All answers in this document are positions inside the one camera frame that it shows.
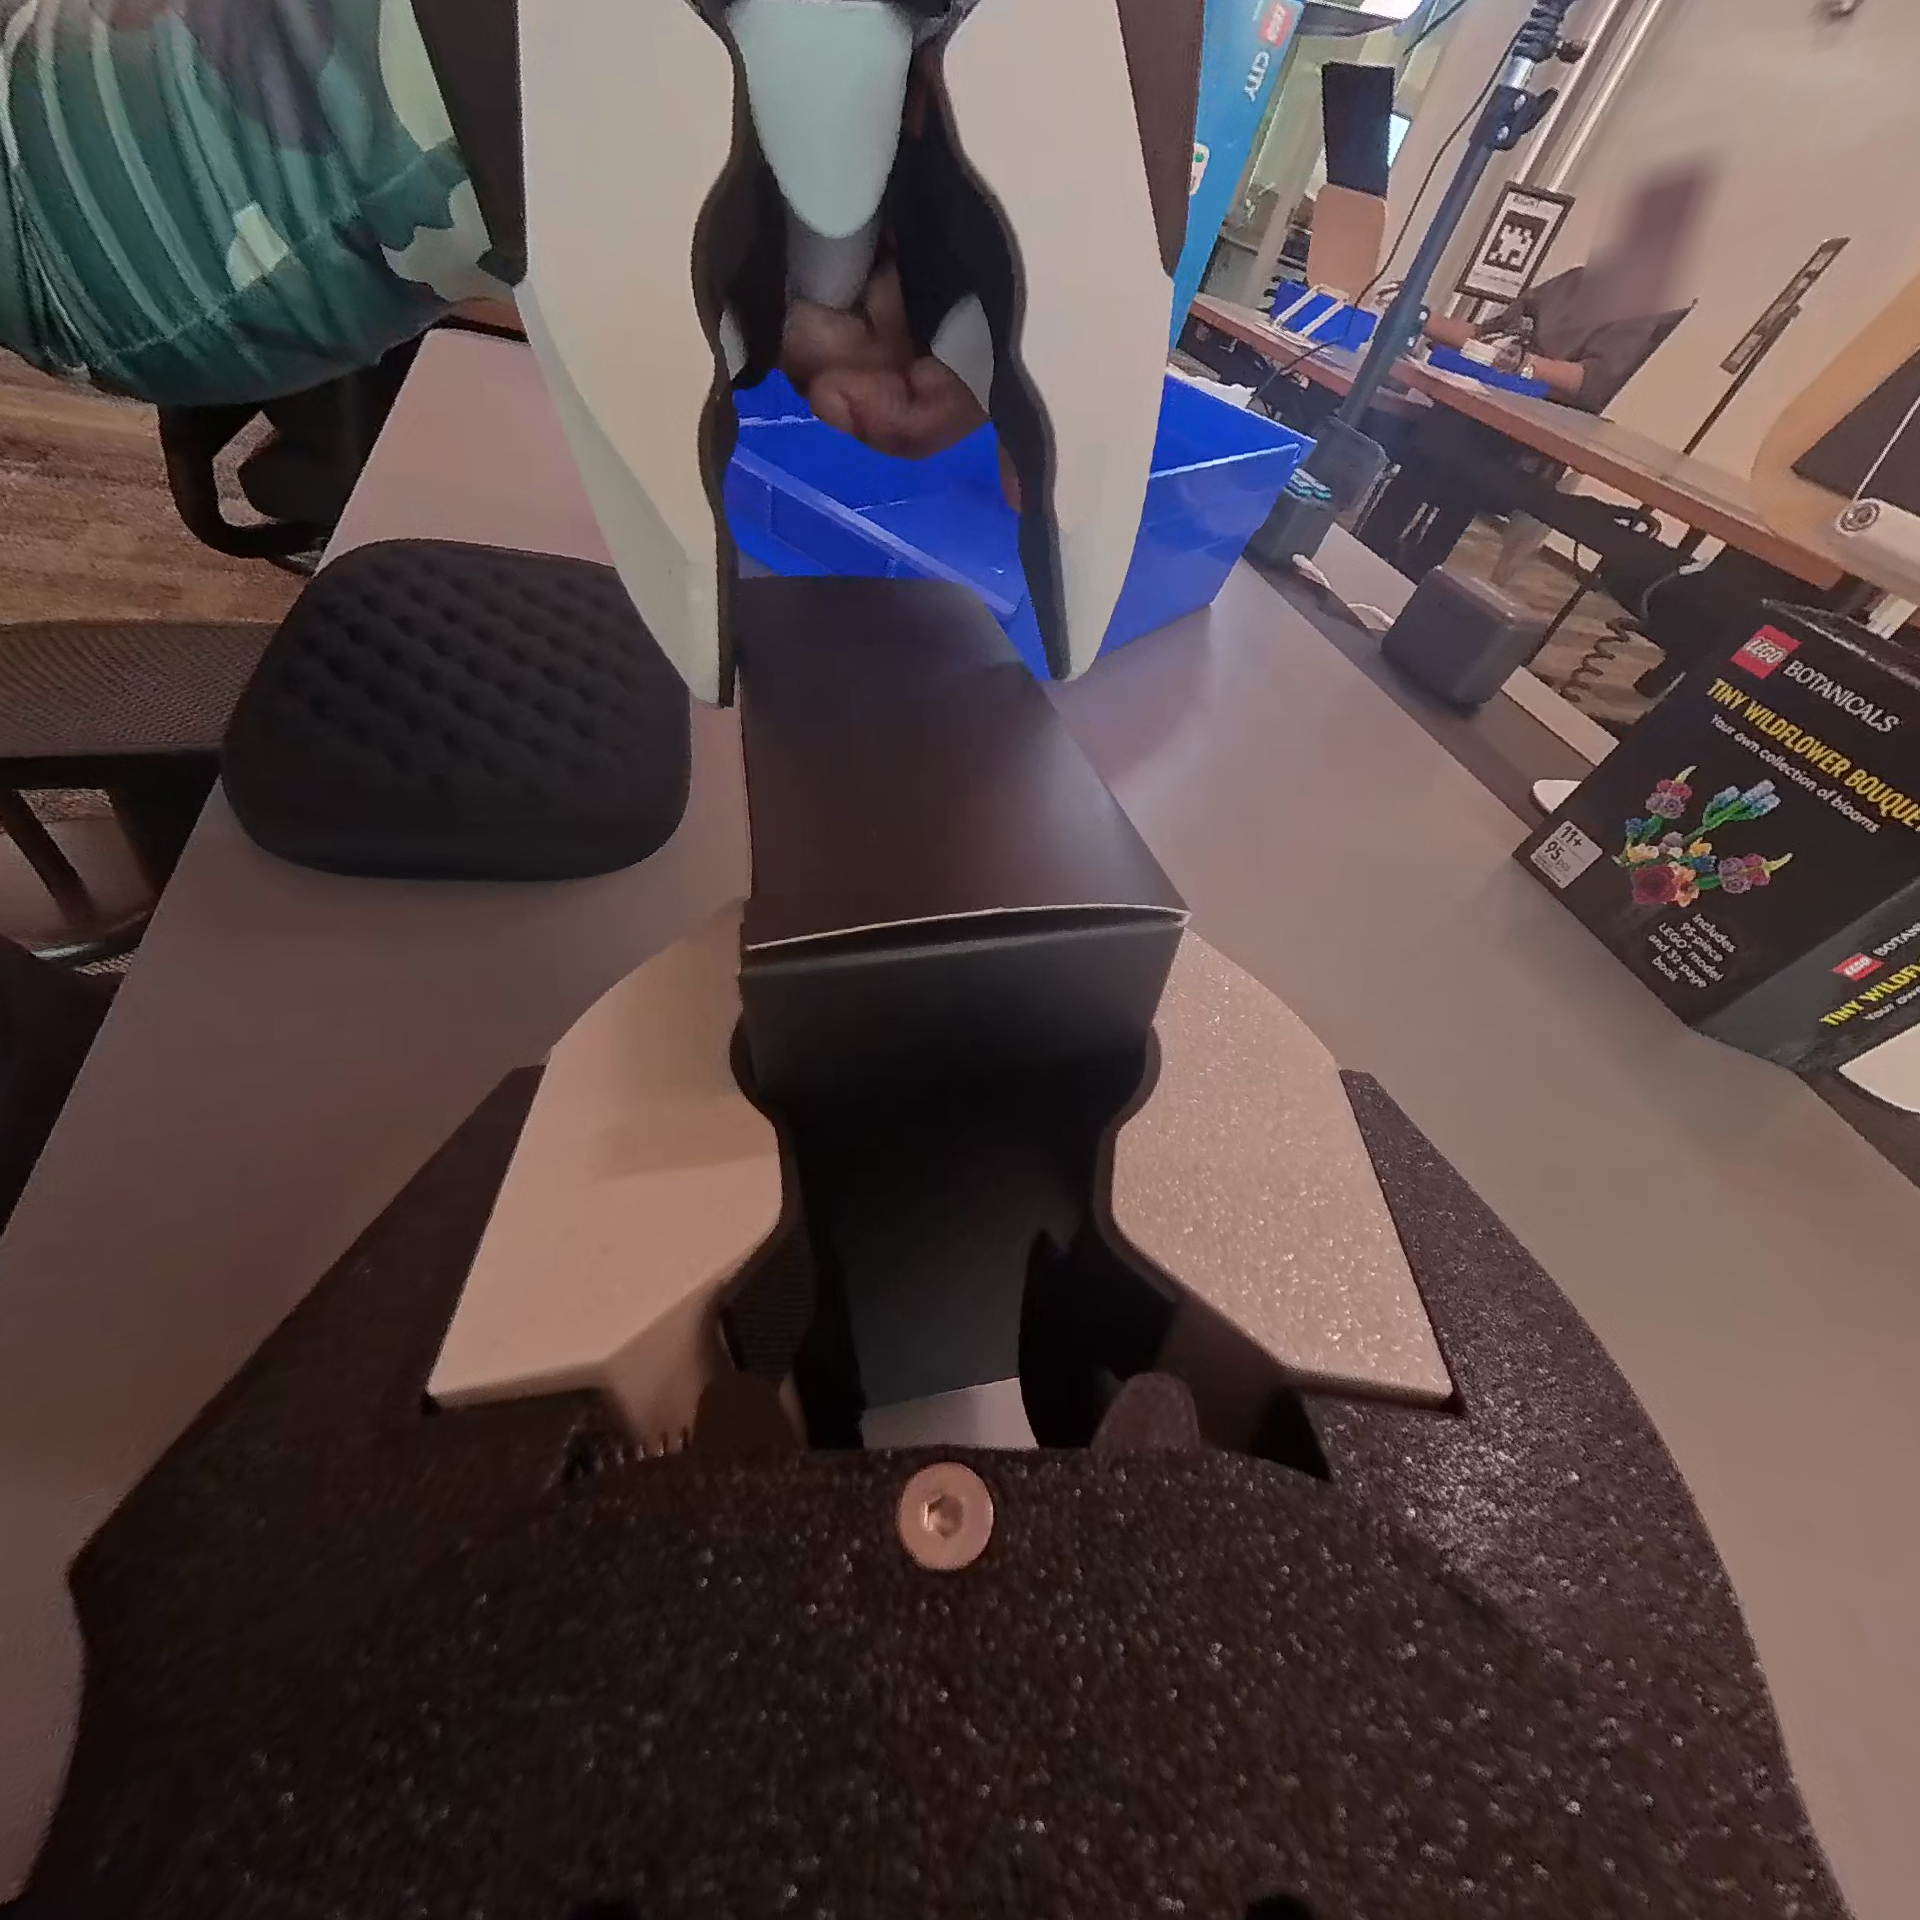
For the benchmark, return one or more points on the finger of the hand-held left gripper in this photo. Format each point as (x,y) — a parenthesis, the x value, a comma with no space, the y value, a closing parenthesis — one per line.
(1075,270)
(616,270)

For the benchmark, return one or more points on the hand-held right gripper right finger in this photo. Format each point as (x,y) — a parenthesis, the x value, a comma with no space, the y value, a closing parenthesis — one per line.
(1291,1230)

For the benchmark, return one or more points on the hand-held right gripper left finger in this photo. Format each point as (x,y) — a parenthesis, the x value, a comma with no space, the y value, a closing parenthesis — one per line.
(601,1230)

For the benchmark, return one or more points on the blue plastic bin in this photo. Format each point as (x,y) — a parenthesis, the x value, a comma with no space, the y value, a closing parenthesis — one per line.
(1201,510)

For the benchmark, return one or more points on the matte black box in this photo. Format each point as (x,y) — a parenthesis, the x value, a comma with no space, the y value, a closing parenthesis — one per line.
(930,990)

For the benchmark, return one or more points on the black glossy cardboard box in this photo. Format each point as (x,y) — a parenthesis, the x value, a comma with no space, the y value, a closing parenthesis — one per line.
(1739,842)

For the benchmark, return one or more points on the person's left forearm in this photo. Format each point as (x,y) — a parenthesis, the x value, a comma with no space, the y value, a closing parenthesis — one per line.
(211,180)

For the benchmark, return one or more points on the grey desk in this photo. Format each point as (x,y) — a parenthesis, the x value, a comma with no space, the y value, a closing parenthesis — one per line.
(1561,1259)

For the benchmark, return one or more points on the person's left hand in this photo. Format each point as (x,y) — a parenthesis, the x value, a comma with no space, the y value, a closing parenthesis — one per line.
(884,376)

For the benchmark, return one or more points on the blue printed carton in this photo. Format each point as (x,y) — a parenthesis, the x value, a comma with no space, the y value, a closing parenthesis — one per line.
(1236,152)

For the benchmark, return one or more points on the black light stand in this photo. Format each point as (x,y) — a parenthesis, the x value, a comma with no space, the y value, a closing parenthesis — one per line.
(1321,497)

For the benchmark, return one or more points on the black white marker tag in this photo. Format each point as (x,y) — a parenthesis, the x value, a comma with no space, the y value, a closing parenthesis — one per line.
(1515,240)

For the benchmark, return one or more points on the black mesh cushion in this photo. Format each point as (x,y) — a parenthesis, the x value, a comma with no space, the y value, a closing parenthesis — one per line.
(451,706)

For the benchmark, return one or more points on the person's dark clothing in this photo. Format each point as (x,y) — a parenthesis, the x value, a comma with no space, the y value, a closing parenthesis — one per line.
(36,1082)

